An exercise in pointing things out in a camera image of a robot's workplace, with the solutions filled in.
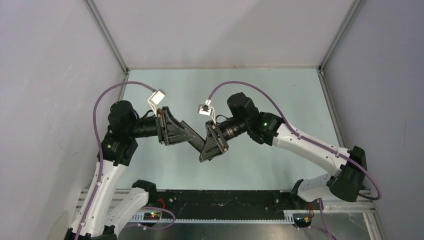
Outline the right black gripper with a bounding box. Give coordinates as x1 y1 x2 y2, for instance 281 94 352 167
199 118 249 162

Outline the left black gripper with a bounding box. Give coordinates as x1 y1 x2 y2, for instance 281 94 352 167
128 106 194 145

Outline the black remote control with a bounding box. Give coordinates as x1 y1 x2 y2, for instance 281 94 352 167
180 120 205 154

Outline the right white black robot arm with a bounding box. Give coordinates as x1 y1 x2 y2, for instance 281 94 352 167
199 92 367 209

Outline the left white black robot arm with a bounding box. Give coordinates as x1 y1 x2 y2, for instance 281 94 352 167
64 100 200 240

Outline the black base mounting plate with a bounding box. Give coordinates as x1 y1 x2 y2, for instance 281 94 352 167
156 189 298 221

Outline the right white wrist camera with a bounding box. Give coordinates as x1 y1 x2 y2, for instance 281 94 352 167
197 99 216 124

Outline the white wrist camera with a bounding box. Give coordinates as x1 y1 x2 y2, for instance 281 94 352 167
147 88 166 116
197 99 216 124

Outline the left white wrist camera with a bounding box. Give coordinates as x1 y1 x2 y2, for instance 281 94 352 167
147 88 166 116

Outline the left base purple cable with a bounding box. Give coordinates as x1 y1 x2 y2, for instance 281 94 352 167
125 205 177 231

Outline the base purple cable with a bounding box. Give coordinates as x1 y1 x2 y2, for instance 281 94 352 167
298 198 335 240
125 205 177 231

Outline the aluminium frame rail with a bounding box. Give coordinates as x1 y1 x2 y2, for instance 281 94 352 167
74 188 377 226

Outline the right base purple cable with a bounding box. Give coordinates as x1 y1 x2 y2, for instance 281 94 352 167
298 198 335 240

